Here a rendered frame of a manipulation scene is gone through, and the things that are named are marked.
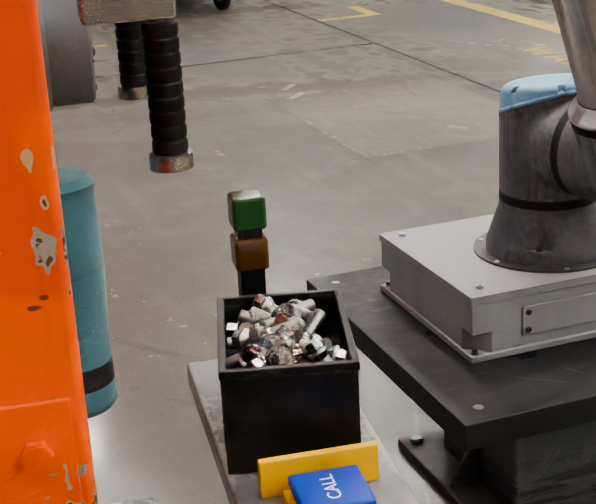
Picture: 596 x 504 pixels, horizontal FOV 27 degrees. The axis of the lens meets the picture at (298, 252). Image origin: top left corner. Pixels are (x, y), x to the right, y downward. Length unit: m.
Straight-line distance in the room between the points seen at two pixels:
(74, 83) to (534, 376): 0.81
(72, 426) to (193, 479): 1.38
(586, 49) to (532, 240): 0.35
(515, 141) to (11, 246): 1.23
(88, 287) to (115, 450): 1.03
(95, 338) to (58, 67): 0.29
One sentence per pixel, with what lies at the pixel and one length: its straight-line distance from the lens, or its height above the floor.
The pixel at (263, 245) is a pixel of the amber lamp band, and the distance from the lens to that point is 1.46.
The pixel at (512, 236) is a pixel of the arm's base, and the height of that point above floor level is 0.44.
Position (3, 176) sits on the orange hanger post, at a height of 0.89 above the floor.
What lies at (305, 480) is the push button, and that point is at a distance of 1.21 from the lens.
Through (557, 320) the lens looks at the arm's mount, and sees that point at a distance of 1.90.
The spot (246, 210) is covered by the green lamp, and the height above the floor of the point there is 0.65.
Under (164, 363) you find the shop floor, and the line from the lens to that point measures 2.63.
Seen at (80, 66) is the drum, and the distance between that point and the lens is 1.34.
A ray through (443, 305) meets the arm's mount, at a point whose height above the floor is 0.36.
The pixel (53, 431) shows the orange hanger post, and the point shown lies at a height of 0.72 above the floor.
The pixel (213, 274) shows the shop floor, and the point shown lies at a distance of 3.08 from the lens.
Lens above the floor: 1.09
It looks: 20 degrees down
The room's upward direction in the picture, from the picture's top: 3 degrees counter-clockwise
